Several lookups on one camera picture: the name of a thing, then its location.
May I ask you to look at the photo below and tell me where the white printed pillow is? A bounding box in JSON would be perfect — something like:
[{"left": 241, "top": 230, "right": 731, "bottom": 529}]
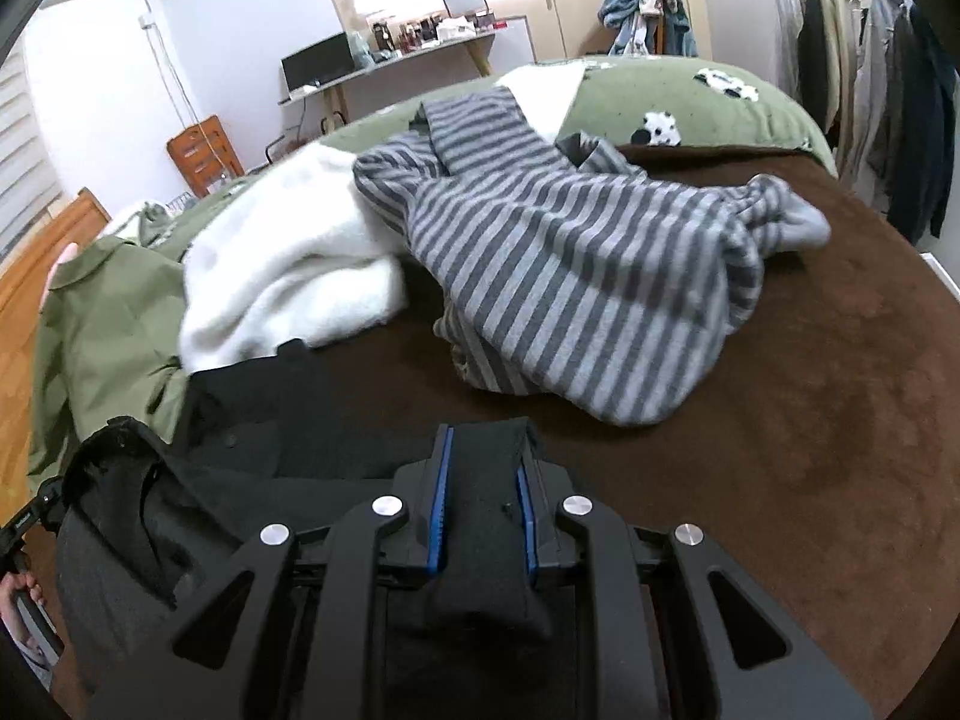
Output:
[{"left": 101, "top": 199, "right": 177, "bottom": 248}]

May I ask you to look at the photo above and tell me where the black monitor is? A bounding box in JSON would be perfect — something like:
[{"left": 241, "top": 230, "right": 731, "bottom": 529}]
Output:
[{"left": 281, "top": 32, "right": 353, "bottom": 91}]

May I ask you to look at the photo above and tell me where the wooden headboard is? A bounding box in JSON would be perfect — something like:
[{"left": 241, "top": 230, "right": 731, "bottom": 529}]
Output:
[{"left": 0, "top": 187, "right": 113, "bottom": 511}]

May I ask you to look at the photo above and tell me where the person's left hand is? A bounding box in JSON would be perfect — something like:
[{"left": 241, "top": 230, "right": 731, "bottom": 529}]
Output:
[{"left": 0, "top": 572, "right": 47, "bottom": 672}]

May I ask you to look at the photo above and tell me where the blue and white clothes pile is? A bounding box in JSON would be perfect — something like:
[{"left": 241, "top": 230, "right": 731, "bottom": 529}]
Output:
[{"left": 598, "top": 0, "right": 698, "bottom": 59}]

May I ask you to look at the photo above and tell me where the row of hanging clothes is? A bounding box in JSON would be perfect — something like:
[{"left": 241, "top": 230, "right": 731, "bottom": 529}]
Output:
[{"left": 771, "top": 0, "right": 960, "bottom": 245}]

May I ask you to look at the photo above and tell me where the pink pillow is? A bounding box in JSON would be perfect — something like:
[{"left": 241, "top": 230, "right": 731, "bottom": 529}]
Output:
[{"left": 43, "top": 240, "right": 82, "bottom": 293}]

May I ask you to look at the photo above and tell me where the black jacket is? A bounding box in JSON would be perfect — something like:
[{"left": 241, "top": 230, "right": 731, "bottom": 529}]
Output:
[{"left": 56, "top": 341, "right": 556, "bottom": 720}]

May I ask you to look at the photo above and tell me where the white wall cable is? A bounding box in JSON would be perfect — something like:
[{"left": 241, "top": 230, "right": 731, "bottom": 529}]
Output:
[{"left": 139, "top": 11, "right": 226, "bottom": 188}]

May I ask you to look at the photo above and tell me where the brown bed blanket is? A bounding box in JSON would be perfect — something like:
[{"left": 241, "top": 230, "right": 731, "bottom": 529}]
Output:
[{"left": 285, "top": 142, "right": 960, "bottom": 706}]

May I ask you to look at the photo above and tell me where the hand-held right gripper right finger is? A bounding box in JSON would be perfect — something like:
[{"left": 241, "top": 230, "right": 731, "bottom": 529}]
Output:
[{"left": 516, "top": 457, "right": 875, "bottom": 720}]

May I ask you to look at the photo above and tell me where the orange wooden chair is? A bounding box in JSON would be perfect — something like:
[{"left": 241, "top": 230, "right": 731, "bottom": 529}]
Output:
[{"left": 166, "top": 115, "right": 245, "bottom": 200}]

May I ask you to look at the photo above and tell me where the green panda print duvet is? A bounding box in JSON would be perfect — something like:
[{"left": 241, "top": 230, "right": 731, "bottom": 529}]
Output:
[{"left": 161, "top": 56, "right": 837, "bottom": 181}]

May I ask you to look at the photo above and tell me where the green jacket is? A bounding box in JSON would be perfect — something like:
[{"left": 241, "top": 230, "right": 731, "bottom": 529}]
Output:
[{"left": 28, "top": 232, "right": 192, "bottom": 496}]

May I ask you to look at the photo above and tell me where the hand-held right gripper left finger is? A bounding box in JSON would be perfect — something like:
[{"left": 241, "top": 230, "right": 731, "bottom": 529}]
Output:
[{"left": 86, "top": 426, "right": 457, "bottom": 720}]

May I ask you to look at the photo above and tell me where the white fleece garment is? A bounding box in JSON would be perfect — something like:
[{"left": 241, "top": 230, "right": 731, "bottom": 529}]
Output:
[{"left": 180, "top": 142, "right": 410, "bottom": 374}]

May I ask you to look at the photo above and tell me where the white window blind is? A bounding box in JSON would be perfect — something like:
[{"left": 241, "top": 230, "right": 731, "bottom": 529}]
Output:
[{"left": 0, "top": 60, "right": 65, "bottom": 256}]

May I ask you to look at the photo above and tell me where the row of cosmetic bottles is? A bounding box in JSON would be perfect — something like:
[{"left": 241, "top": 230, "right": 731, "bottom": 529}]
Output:
[{"left": 367, "top": 7, "right": 511, "bottom": 53}]

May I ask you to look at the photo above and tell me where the white desk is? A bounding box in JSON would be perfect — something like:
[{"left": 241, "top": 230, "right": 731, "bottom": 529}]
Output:
[{"left": 277, "top": 15, "right": 537, "bottom": 125}]

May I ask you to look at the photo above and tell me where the white floor stand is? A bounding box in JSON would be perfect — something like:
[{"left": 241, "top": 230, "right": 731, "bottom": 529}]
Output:
[{"left": 529, "top": 0, "right": 572, "bottom": 59}]

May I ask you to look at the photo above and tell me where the grey striped garment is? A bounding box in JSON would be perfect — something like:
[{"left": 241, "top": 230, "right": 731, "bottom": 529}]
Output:
[{"left": 352, "top": 86, "right": 832, "bottom": 427}]

